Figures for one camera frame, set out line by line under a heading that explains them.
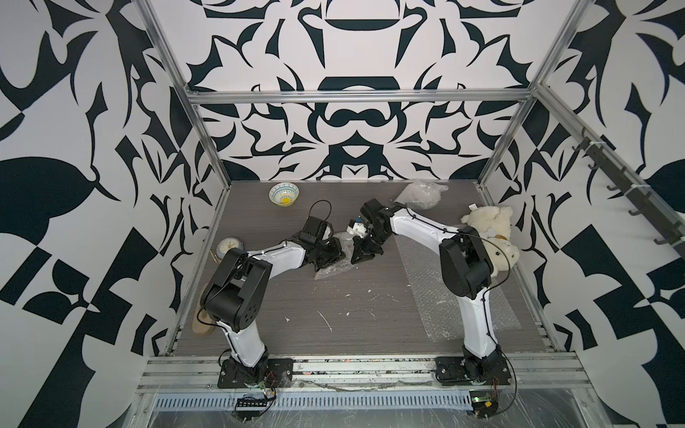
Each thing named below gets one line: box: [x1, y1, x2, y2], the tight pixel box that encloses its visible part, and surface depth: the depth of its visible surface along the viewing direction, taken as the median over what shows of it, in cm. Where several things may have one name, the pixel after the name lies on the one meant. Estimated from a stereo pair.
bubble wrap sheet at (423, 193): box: [394, 179, 449, 211], surface depth 110 cm
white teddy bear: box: [460, 205, 520, 278], surface depth 97 cm
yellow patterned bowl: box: [268, 181, 300, 207], surface depth 114 cm
